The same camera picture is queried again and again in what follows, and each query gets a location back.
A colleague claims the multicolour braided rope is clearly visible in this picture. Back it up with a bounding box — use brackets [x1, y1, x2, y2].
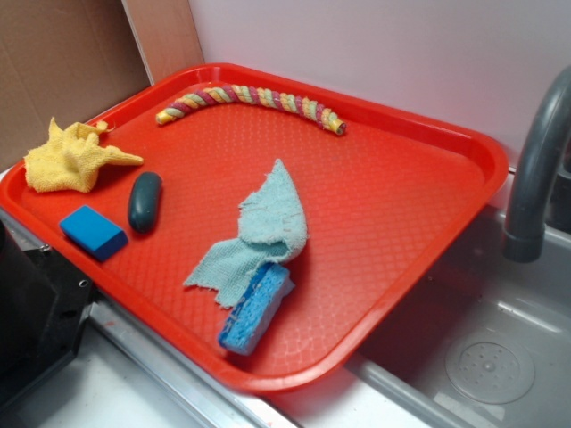
[154, 84, 348, 137]

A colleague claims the brown cardboard panel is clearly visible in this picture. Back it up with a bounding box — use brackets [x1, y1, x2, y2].
[1, 1, 203, 169]

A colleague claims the grey faucet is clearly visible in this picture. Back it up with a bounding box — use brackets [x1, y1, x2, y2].
[502, 68, 570, 263]

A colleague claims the dark green oval object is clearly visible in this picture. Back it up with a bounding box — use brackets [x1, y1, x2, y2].
[128, 171, 162, 234]

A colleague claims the blue sponge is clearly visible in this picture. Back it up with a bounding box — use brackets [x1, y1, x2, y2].
[218, 263, 295, 356]

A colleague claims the blue rectangular block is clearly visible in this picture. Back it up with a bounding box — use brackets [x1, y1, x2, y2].
[59, 205, 128, 261]

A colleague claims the light blue cloth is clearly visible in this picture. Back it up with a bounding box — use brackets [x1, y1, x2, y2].
[184, 160, 309, 309]

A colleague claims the yellow cloth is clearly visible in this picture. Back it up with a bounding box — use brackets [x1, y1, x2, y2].
[23, 119, 144, 193]

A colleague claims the red plastic tray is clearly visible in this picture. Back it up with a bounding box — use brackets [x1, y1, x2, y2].
[1, 64, 508, 394]

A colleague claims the grey plastic sink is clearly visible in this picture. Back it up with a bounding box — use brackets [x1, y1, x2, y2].
[271, 209, 570, 427]

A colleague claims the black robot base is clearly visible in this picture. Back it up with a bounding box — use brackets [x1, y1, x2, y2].
[1, 225, 93, 410]

